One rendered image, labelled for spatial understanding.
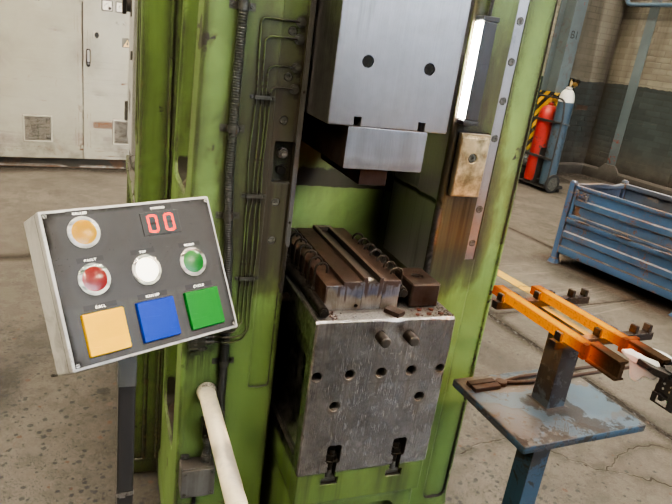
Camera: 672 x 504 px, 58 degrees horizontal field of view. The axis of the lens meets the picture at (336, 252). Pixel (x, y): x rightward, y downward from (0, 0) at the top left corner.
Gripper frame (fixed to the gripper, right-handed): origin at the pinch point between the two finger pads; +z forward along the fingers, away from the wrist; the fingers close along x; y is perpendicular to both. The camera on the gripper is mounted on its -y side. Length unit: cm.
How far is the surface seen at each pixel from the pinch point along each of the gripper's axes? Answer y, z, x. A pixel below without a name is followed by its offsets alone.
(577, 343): -0.3, 4.2, -13.9
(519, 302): -0.9, 24.3, -13.3
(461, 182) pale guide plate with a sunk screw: -24, 51, -17
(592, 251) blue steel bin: 76, 249, 277
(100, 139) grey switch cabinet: 67, 567, -70
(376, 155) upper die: -32, 42, -50
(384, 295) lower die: 3, 41, -42
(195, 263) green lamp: -10, 33, -92
